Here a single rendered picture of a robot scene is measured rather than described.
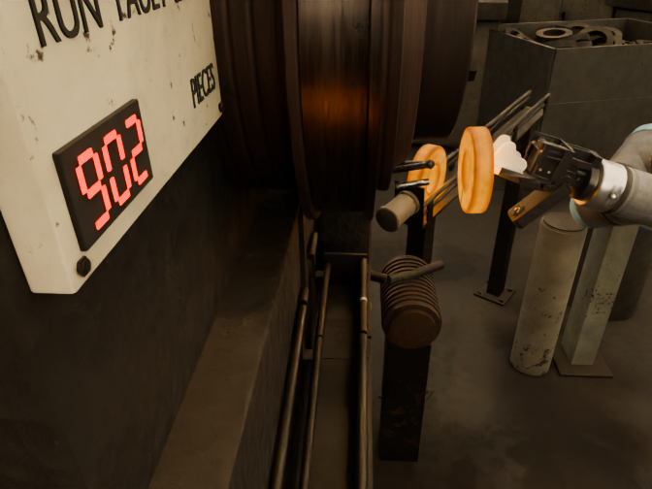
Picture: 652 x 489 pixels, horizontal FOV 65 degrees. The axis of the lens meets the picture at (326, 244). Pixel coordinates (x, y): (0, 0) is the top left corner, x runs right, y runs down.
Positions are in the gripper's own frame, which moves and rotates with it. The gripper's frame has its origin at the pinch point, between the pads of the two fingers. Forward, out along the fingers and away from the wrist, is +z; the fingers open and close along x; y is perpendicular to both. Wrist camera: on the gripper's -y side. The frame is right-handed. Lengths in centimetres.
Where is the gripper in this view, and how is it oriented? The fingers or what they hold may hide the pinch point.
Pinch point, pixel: (476, 160)
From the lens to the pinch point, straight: 97.0
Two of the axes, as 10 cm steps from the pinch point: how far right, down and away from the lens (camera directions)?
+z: -9.6, -2.7, -0.8
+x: -0.7, 5.0, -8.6
